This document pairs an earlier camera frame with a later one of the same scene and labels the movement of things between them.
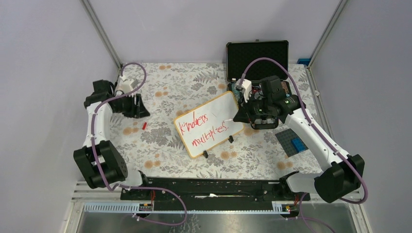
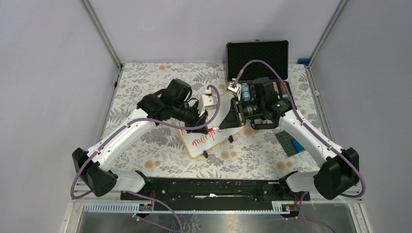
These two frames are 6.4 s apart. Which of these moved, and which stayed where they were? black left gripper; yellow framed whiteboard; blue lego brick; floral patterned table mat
Moved: black left gripper
Stayed: floral patterned table mat; yellow framed whiteboard; blue lego brick
